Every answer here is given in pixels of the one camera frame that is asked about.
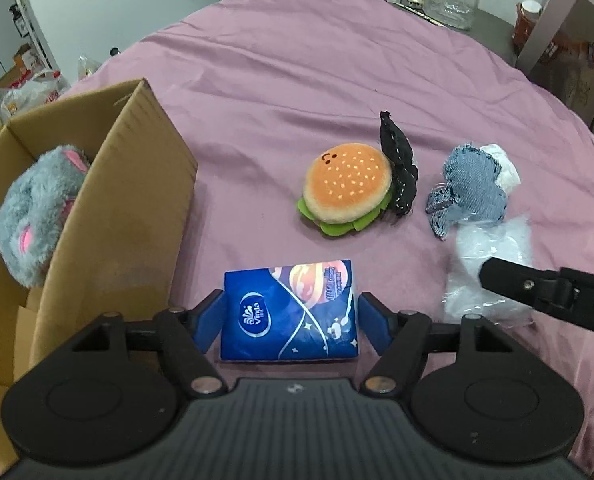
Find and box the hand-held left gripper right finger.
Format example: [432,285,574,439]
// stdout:
[359,292,522,395]

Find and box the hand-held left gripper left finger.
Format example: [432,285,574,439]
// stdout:
[62,288,228,396]

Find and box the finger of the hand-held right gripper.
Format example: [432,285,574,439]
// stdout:
[479,257,575,313]

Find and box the clear bag of white stuffing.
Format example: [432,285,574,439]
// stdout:
[443,214,536,328]

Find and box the blue tissue packet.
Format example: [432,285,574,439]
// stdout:
[220,258,358,362]

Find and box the brown cardboard box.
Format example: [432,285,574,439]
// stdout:
[0,78,199,478]

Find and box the white crumpled soft wad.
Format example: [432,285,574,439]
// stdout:
[478,144,522,196]

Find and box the denim fabric piece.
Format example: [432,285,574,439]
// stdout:
[424,143,508,241]

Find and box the burger plush toy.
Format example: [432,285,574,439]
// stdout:
[297,142,394,239]

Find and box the black dotted fabric piece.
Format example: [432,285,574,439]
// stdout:
[378,110,420,219]

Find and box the grey pink plush toy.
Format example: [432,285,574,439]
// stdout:
[0,144,94,289]

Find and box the pink bed sheet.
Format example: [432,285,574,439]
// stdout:
[0,0,594,480]

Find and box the tall cardboard carton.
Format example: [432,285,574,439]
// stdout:
[516,0,594,148]

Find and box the dark side table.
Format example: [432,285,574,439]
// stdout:
[427,0,532,68]

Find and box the orange jar with white lid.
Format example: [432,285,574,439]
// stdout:
[513,0,544,56]

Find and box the white plastic shopping bag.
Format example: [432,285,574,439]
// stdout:
[0,69,72,122]

